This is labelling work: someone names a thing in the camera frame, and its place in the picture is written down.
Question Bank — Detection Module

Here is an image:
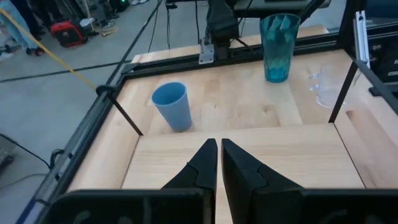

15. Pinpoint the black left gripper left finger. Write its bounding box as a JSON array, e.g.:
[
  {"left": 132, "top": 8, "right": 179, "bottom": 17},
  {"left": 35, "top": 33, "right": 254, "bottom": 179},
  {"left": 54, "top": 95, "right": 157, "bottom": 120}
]
[{"left": 160, "top": 138, "right": 218, "bottom": 191}]

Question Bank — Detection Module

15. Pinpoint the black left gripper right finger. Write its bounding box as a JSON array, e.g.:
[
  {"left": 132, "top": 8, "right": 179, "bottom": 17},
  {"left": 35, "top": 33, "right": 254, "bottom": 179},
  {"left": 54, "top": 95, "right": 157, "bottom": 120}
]
[{"left": 221, "top": 138, "right": 305, "bottom": 224}]

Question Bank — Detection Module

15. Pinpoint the blue ribbed plastic cup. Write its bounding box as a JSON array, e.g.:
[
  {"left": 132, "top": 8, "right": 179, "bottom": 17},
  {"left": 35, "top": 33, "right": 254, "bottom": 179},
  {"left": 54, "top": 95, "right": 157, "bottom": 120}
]
[{"left": 151, "top": 82, "right": 193, "bottom": 133}]

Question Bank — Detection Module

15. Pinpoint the clear glass mug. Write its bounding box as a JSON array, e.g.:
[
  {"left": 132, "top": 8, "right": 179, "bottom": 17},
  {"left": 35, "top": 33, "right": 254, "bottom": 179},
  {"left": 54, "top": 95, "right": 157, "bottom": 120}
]
[{"left": 308, "top": 63, "right": 361, "bottom": 109}]

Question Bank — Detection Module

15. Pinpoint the tall teal plastic tumbler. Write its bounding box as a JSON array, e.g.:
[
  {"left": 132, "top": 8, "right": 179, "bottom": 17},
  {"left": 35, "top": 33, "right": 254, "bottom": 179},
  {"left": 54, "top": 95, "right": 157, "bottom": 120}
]
[{"left": 259, "top": 13, "right": 301, "bottom": 83}]

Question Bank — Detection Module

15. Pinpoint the silver aluminium bar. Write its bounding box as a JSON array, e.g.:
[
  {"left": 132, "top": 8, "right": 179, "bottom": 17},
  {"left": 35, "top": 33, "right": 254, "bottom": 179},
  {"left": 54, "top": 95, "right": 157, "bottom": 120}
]
[{"left": 353, "top": 11, "right": 371, "bottom": 68}]

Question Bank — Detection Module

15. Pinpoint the red equipment case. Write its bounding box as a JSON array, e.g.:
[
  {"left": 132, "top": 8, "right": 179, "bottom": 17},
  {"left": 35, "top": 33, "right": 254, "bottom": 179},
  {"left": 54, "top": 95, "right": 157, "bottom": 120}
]
[{"left": 50, "top": 20, "right": 88, "bottom": 49}]

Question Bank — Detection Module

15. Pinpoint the person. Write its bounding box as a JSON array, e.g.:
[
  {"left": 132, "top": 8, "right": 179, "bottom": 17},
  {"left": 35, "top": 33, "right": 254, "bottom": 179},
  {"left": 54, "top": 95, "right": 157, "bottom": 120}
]
[{"left": 0, "top": 0, "right": 46, "bottom": 57}]

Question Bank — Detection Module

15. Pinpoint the wooden shelf with black frame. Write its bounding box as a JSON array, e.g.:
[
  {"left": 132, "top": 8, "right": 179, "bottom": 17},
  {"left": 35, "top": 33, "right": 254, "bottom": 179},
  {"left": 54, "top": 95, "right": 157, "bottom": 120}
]
[{"left": 105, "top": 58, "right": 398, "bottom": 224}]

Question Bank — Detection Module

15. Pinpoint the black table frame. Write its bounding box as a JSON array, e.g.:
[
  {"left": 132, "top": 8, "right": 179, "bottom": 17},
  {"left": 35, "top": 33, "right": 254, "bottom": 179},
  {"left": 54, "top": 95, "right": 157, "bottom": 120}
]
[{"left": 15, "top": 0, "right": 398, "bottom": 224}]

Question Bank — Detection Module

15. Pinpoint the silver mounting bracket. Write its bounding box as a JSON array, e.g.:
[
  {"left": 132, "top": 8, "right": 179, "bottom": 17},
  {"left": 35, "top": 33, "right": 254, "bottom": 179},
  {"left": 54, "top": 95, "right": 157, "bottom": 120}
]
[{"left": 198, "top": 39, "right": 216, "bottom": 65}]

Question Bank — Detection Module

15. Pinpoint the yellow cable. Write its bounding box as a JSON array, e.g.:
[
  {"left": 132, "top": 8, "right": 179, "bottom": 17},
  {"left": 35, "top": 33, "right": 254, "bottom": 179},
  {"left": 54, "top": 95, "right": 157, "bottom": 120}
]
[{"left": 0, "top": 7, "right": 98, "bottom": 91}]

